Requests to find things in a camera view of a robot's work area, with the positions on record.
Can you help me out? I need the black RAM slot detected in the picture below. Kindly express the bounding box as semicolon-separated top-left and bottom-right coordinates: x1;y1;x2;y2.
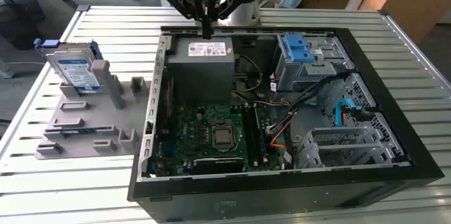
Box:
244;104;260;165

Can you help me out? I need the black PC case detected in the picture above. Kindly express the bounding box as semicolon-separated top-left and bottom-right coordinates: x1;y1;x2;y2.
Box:
126;25;445;222

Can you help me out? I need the CPU socket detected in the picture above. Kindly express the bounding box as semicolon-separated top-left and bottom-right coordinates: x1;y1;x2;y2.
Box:
209;122;236;154

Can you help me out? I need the metal optical drive cage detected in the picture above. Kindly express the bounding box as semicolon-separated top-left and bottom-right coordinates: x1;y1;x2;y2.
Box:
273;33;354;94

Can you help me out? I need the red twisted wire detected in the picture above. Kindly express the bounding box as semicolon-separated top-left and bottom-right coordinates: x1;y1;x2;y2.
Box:
160;78;173;133

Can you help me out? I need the hard disk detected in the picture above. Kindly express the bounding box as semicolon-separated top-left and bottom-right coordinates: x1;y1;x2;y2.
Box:
33;38;105;95

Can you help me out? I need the red power wire black connector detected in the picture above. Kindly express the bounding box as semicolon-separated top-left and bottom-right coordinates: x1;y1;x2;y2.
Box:
344;105;378;122

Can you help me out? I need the silver CPU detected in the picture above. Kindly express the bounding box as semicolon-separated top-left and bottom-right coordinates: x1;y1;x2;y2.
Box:
212;128;233;147

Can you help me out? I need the yellow wire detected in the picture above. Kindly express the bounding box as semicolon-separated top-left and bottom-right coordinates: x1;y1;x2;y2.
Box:
232;54;264;93

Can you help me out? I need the green motherboard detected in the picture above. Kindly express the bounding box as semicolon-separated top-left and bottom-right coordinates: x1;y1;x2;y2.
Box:
150;104;282;176

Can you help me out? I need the black wire bundle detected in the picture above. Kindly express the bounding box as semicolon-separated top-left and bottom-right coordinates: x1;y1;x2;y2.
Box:
270;72;353;135

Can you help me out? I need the metal disk bay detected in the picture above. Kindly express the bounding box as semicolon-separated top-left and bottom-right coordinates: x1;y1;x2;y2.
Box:
293;125;404;169

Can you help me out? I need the grey parts rack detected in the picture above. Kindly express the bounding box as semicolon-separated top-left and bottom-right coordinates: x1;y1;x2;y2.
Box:
34;59;152;160

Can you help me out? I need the blue wire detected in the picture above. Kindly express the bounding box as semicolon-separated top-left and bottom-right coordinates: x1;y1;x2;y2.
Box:
333;98;353;129

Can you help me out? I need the blue plastic drive latch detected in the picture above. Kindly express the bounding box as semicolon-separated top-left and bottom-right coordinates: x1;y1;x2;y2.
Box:
282;33;314;63

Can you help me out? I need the grey power supply unit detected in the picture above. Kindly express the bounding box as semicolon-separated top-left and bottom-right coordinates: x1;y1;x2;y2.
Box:
165;36;236;106

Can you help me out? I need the multicoloured wire bundle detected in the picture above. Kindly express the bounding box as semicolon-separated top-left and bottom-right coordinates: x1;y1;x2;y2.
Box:
242;74;293;107

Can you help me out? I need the green RAM stick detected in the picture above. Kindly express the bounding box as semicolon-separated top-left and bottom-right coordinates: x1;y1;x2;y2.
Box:
58;127;97;135

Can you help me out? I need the grey metal foot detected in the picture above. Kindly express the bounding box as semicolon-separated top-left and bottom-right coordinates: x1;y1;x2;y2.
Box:
0;59;17;79

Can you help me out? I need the black graphics card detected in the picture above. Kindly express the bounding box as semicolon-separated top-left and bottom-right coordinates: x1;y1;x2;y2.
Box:
192;156;244;174

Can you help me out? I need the orange wire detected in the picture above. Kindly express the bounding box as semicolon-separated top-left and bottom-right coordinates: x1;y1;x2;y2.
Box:
269;122;294;148

